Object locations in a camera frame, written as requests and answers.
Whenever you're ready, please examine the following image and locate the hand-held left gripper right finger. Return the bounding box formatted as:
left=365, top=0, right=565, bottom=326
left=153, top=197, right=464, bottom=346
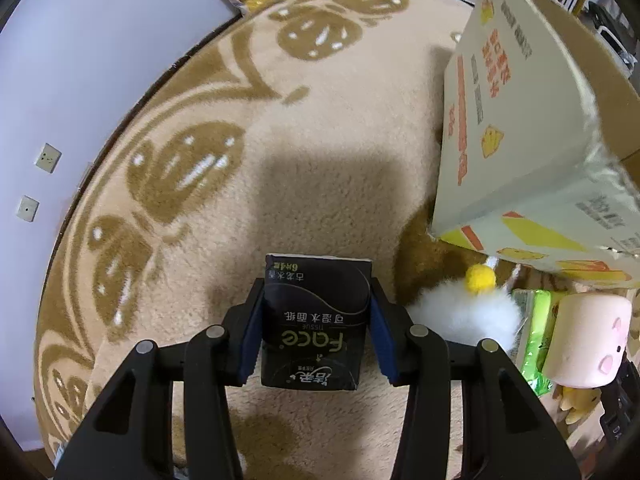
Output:
left=369, top=276, right=583, bottom=480

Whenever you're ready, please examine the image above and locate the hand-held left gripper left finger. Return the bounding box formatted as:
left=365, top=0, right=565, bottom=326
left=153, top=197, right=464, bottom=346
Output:
left=54, top=278, right=266, bottom=480

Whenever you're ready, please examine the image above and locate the black tissue pack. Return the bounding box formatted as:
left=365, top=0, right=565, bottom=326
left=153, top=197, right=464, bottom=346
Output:
left=260, top=254, right=373, bottom=392

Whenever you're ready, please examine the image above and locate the pink pig plush toy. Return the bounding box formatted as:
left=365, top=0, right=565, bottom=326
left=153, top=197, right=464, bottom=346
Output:
left=542, top=292, right=633, bottom=390

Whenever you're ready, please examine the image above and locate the white fluffy plush toy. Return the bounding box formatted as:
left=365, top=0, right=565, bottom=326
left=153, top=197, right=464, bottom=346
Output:
left=411, top=255, right=523, bottom=351

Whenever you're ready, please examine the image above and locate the green snack packet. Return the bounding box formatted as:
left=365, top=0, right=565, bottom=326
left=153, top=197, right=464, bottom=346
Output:
left=515, top=289, right=563, bottom=396

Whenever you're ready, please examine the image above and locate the printed cardboard box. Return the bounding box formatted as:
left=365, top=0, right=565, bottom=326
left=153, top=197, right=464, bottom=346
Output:
left=427, top=0, right=640, bottom=288

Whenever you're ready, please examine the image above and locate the yellow plush toy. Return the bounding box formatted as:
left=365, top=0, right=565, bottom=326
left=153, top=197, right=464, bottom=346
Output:
left=552, top=382, right=603, bottom=423

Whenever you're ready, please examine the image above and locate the beige brown patterned blanket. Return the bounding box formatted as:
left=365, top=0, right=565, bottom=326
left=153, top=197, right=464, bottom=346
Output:
left=32, top=0, right=640, bottom=480

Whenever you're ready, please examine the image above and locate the white wall socket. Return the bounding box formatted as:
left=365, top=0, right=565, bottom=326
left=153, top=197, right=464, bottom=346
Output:
left=15, top=195, right=40, bottom=222
left=34, top=143, right=62, bottom=174

